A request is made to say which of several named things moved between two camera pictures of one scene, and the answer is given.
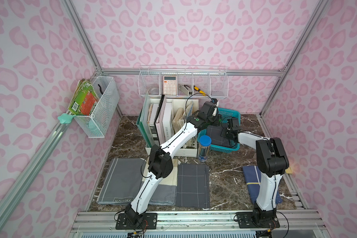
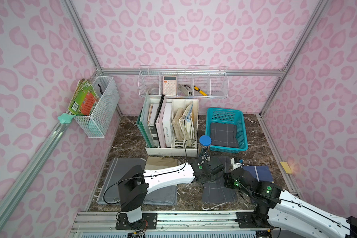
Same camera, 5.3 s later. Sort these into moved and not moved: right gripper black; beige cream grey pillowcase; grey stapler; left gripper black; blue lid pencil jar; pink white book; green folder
Moved: right gripper black; left gripper black
Not moved: blue lid pencil jar; green folder; grey stapler; pink white book; beige cream grey pillowcase
